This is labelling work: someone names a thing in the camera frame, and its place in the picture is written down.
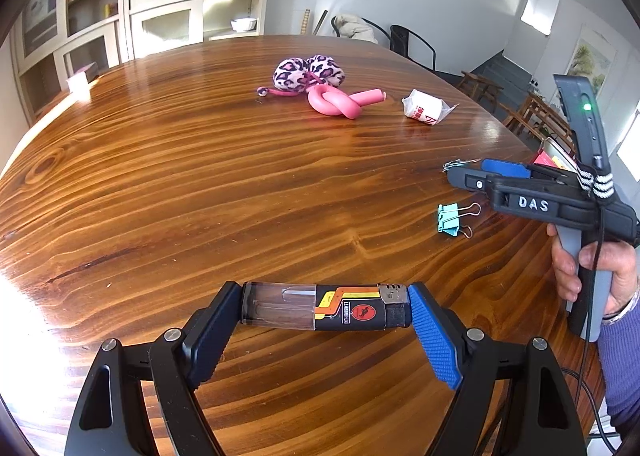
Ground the purple sleeve forearm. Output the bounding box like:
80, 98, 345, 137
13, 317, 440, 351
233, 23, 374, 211
598, 299, 640, 438

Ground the person's right hand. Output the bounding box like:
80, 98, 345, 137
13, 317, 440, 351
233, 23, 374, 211
547, 224, 638, 317

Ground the hanging scroll painting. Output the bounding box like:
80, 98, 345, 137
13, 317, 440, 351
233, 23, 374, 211
566, 26, 617, 96

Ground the small wooden stool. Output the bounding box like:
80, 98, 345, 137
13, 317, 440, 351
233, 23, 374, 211
456, 71, 502, 104

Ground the wooden dining table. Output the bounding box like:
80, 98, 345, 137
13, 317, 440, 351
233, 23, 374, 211
525, 92, 576, 154

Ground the large teal binder clip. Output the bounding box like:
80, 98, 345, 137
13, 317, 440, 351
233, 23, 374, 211
437, 202, 482, 239

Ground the pink tin box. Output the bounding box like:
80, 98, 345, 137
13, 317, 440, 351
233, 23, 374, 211
539, 137, 577, 172

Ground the white bowl in cabinet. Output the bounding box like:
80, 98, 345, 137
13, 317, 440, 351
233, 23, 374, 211
230, 16, 258, 34

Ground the long wooden bench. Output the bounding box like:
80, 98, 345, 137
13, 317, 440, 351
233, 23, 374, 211
497, 98, 551, 141

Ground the beige glass-door cabinet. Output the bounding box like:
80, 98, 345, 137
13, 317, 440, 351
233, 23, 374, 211
10, 0, 267, 123

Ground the small white box on table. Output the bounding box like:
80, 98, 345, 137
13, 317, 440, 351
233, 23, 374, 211
67, 62, 100, 102

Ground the pink foam twist roller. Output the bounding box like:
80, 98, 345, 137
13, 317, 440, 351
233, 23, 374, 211
257, 85, 386, 119

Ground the white wrapped tissue pack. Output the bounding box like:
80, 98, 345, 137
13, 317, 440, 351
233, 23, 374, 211
401, 89, 457, 126

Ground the small teal binder clip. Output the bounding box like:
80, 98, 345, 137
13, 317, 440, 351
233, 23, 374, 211
442, 158, 482, 172

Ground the leopard print pompom scrunchie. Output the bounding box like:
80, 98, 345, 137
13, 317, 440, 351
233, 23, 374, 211
272, 54, 346, 94

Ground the black chair with white jacket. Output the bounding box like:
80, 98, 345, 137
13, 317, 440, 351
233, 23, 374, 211
331, 13, 390, 45

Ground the white puffer jacket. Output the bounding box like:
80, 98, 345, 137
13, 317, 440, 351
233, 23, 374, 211
331, 13, 378, 45

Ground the wooden measuring stick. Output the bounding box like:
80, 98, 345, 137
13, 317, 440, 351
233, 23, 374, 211
299, 9, 311, 35

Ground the black metal chair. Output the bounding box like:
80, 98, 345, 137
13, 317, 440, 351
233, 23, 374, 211
390, 24, 437, 73

